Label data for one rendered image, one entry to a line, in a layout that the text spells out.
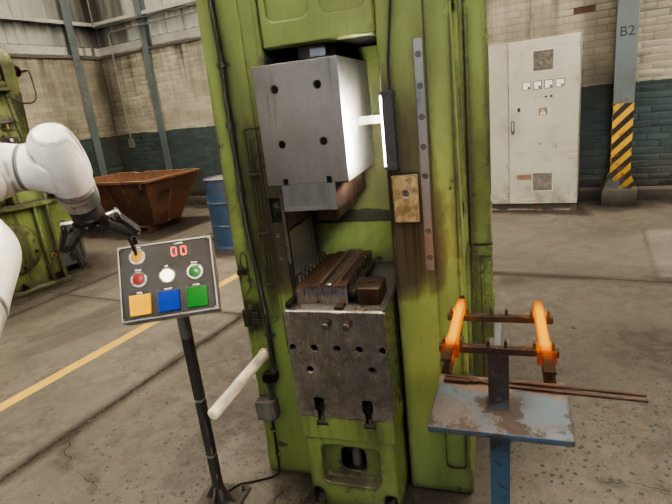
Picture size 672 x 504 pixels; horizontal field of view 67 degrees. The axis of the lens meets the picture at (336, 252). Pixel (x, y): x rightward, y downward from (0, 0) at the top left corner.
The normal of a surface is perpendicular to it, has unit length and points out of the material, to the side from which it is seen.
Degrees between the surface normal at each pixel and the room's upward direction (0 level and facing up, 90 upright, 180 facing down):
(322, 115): 90
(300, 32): 90
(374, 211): 90
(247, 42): 90
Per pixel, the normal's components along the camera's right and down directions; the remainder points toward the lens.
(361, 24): -0.28, 0.30
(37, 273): 0.83, 0.07
